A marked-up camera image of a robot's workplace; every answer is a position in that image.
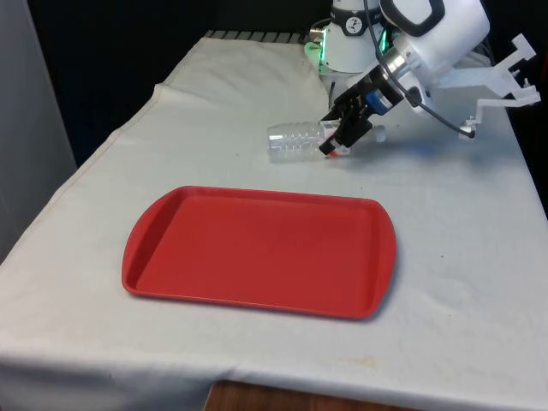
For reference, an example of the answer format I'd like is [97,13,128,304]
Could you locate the red tray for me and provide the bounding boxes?
[121,184,399,322]

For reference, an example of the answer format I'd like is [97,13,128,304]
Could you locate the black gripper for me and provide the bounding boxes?
[319,67,407,158]

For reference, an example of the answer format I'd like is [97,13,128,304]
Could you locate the clear plastic bottle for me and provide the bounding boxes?
[265,119,388,165]

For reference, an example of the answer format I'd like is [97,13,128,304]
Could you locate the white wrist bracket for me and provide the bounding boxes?
[432,33,539,143]

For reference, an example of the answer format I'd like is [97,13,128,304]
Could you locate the black cable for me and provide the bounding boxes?
[362,0,475,140]

